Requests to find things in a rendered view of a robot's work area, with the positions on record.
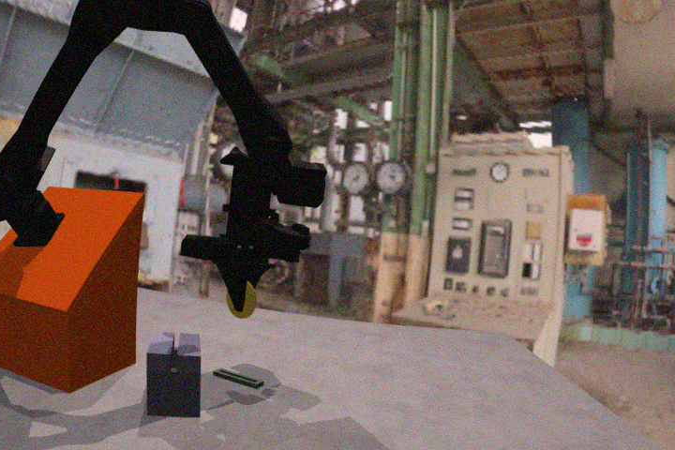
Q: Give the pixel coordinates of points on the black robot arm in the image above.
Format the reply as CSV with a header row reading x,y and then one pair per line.
x,y
95,25

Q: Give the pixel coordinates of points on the gold coin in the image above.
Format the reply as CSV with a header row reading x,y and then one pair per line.
x,y
249,306

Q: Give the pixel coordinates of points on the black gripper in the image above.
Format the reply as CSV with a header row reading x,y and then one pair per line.
x,y
237,265

